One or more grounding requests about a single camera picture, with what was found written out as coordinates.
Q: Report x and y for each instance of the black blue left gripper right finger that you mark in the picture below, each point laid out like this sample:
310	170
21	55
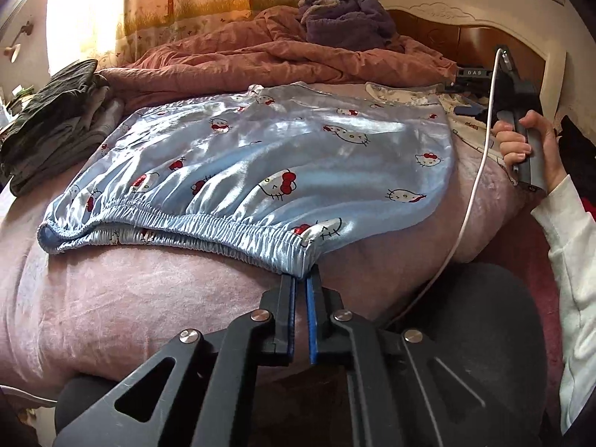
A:
464	367

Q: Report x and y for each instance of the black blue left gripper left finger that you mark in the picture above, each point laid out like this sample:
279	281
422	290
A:
198	389

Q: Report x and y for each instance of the light blue satin kitty pants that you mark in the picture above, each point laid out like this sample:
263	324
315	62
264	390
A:
275	177

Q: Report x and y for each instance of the white sleeve forearm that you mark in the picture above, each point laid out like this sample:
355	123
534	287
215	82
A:
570	232

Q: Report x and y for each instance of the person's right hand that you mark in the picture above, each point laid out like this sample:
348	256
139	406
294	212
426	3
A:
515	147

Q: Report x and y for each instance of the white patterned garment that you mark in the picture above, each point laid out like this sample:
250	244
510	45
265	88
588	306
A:
447	107

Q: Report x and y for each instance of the wooden carved headboard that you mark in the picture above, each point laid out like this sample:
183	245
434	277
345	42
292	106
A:
469	35

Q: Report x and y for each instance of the purple fleece blanket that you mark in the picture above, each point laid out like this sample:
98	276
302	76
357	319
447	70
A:
355	25

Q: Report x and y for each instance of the pink checked quilt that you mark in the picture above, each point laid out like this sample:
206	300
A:
269	50

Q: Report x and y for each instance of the grey folded garment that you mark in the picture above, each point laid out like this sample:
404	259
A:
67	143

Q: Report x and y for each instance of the dark green folded garment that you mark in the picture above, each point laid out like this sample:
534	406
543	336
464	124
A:
63	98

